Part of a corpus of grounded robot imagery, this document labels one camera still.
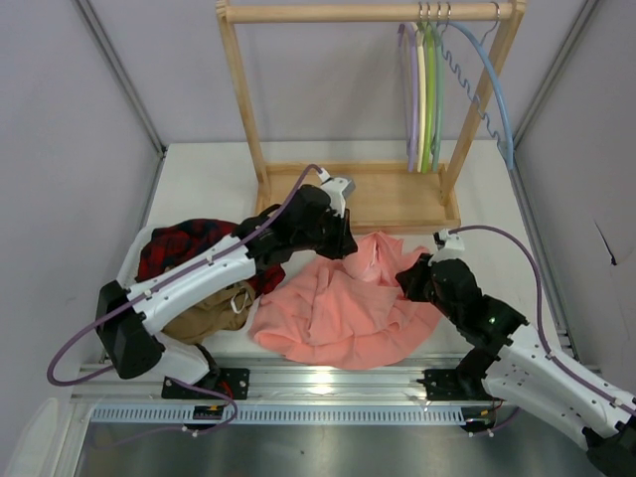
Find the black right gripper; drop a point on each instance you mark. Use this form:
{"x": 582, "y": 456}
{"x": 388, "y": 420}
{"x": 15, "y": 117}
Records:
{"x": 414, "y": 280}

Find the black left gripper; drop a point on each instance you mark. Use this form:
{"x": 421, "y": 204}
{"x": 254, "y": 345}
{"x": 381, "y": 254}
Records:
{"x": 339, "y": 235}

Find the pink skirt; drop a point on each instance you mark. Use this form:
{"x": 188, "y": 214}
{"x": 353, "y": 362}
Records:
{"x": 349, "y": 314}

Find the purple clothes hanger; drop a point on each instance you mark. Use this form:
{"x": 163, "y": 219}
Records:
{"x": 409, "y": 92}

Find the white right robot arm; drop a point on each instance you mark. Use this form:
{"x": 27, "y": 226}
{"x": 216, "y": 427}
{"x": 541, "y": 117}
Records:
{"x": 510, "y": 362}

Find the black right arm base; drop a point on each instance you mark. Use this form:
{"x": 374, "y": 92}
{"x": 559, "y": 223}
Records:
{"x": 447, "y": 384}

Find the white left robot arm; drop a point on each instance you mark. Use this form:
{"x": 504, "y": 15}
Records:
{"x": 130, "y": 320}

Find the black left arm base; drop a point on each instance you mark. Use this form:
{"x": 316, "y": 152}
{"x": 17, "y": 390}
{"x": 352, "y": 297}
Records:
{"x": 231, "y": 382}

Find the grey-green clothes hanger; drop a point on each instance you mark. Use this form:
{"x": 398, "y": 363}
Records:
{"x": 439, "y": 97}

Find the light blue clothes hanger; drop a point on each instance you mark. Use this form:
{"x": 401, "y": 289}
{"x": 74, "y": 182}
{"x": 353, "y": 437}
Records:
{"x": 508, "y": 18}

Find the cream clothes hanger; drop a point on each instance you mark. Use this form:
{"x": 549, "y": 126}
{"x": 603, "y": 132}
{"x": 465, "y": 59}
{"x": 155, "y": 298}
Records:
{"x": 421, "y": 86}

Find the lime green clothes hanger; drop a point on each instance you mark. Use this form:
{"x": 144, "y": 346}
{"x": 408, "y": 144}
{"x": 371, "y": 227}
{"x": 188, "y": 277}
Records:
{"x": 428, "y": 45}

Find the wooden clothes rack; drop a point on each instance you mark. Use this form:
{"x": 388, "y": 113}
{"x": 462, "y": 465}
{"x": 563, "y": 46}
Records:
{"x": 387, "y": 198}

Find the tan brown garment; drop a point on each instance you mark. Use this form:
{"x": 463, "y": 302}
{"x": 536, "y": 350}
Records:
{"x": 226, "y": 310}

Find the red plaid garment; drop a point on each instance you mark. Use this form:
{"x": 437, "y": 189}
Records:
{"x": 172, "y": 246}

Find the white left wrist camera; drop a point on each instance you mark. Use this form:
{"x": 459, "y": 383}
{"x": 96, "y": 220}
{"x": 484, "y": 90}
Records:
{"x": 338, "y": 189}

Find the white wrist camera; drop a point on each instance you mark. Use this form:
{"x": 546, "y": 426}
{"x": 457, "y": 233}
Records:
{"x": 449, "y": 246}
{"x": 338, "y": 189}

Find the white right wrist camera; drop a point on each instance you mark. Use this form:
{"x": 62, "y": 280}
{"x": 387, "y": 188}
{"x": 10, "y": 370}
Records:
{"x": 449, "y": 246}

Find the white slotted cable duct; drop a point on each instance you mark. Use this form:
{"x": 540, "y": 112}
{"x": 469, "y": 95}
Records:
{"x": 411, "y": 414}

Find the aluminium mounting rail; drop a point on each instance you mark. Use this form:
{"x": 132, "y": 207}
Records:
{"x": 273, "y": 380}

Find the black hanging cable tie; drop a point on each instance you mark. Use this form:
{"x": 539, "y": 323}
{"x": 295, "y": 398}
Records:
{"x": 608, "y": 246}

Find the left aluminium frame post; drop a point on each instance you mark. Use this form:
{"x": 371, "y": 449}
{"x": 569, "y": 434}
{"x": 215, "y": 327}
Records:
{"x": 117, "y": 68}

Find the aluminium frame post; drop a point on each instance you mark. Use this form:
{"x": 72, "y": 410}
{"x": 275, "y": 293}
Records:
{"x": 561, "y": 58}
{"x": 117, "y": 68}

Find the right aluminium frame post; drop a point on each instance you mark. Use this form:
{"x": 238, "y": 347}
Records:
{"x": 561, "y": 58}

